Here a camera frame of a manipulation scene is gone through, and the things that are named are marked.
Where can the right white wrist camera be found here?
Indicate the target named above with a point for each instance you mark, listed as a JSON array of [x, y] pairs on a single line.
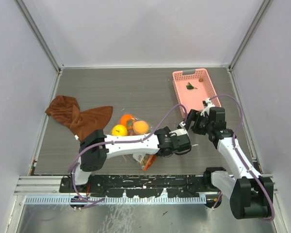
[[207, 105]]

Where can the brown cloth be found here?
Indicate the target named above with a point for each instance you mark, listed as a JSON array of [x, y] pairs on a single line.
[[66, 111]]

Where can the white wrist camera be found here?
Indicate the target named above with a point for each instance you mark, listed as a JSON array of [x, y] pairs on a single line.
[[181, 130], [207, 105]]

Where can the brown longan bunch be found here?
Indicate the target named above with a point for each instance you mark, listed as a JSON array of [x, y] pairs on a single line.
[[145, 161]]

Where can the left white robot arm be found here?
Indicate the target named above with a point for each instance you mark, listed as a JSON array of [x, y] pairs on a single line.
[[96, 148]]

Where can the red cherry with leaves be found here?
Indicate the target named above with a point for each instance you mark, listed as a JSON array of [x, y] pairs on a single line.
[[131, 131]]

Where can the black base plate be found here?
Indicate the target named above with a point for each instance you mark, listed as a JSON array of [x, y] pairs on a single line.
[[145, 186]]

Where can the clear orange-zip bag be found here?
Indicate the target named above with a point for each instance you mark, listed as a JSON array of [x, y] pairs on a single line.
[[136, 157]]

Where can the pink plastic basket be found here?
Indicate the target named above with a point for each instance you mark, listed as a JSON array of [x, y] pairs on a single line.
[[193, 99]]

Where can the loose green leaf sprig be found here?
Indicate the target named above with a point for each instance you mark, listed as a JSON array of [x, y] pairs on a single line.
[[189, 86]]

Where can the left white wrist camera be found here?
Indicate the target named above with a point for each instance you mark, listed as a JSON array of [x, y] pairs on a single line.
[[181, 130]]

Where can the orange persimmon toy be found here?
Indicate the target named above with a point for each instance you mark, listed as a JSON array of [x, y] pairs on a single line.
[[127, 120]]

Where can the slotted cable duct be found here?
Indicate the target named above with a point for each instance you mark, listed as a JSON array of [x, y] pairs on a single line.
[[69, 199]]

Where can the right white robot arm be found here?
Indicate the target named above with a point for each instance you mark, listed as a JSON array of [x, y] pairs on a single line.
[[250, 194]]

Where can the orange peach toy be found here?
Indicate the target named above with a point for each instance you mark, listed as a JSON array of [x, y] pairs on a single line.
[[141, 127]]

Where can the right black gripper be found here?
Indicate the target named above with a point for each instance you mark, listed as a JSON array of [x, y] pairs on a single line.
[[193, 115]]

